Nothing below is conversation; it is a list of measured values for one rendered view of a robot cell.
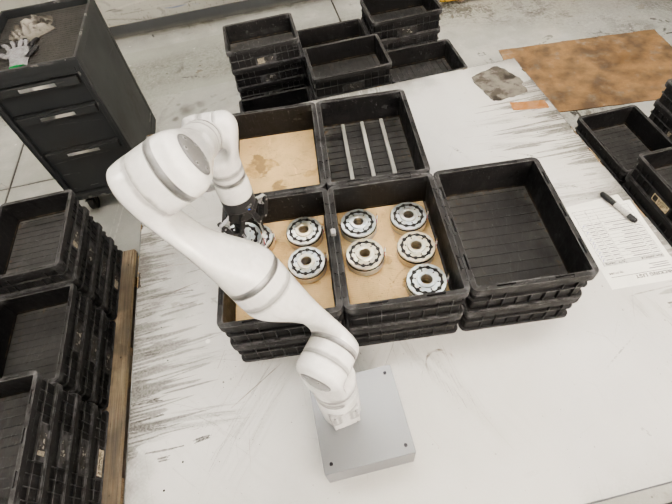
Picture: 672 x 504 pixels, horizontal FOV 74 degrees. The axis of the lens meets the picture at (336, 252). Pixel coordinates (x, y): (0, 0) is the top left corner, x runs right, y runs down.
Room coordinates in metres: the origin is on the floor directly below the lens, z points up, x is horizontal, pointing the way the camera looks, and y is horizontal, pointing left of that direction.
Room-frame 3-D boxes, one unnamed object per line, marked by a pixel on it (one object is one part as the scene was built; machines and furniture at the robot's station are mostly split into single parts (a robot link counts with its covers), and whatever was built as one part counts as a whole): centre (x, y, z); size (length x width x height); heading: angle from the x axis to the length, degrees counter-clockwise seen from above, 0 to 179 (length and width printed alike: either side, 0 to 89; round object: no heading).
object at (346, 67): (2.09, -0.21, 0.37); 0.40 x 0.30 x 0.45; 95
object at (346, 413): (0.31, 0.04, 0.89); 0.09 x 0.09 x 0.17; 13
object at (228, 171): (0.71, 0.19, 1.27); 0.09 x 0.07 x 0.15; 91
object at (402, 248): (0.68, -0.22, 0.86); 0.10 x 0.10 x 0.01
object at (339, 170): (1.08, -0.16, 0.87); 0.40 x 0.30 x 0.11; 179
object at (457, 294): (0.68, -0.15, 0.92); 0.40 x 0.30 x 0.02; 179
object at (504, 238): (0.68, -0.45, 0.87); 0.40 x 0.30 x 0.11; 179
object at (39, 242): (1.22, 1.18, 0.37); 0.40 x 0.30 x 0.45; 5
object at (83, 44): (2.17, 1.21, 0.45); 0.60 x 0.45 x 0.90; 5
